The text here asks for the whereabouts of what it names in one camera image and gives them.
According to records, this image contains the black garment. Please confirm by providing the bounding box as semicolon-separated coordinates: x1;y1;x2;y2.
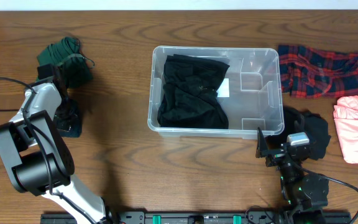
157;54;229;129
265;106;331;161

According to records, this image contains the navy garment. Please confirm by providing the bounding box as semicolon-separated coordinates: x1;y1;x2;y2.
56;98;82;138

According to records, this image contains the clear plastic storage bin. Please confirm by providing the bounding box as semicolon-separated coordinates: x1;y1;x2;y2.
147;45;285;139

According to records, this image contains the red plaid shirt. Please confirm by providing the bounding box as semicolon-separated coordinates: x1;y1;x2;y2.
278;45;358;99

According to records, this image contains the pink folded garment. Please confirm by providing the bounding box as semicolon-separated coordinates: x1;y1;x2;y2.
333;96;358;164

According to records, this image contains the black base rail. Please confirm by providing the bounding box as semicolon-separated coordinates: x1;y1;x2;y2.
40;210;352;224

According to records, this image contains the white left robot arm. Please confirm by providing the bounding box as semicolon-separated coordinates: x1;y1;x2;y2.
0;80;274;224

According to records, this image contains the white label in bin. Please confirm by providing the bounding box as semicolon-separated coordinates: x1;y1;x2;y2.
217;78;230;98

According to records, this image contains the dark green folded garment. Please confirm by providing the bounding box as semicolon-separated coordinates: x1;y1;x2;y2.
37;37;95;88

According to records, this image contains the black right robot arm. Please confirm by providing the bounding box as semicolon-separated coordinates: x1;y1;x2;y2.
260;143;329;224

